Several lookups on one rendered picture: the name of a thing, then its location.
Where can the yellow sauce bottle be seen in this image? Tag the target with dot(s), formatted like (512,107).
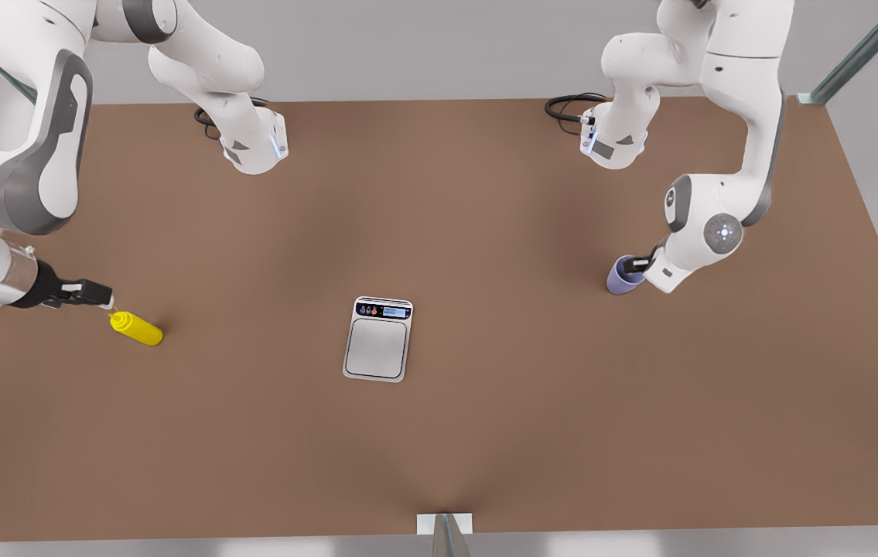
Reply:
(140,329)

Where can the silver digital kitchen scale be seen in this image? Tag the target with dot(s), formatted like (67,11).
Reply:
(377,348)

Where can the purple cup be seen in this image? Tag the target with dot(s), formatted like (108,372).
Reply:
(620,281)

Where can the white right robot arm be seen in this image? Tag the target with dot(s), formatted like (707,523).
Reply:
(36,147)

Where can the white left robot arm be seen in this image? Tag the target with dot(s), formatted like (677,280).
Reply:
(740,100)

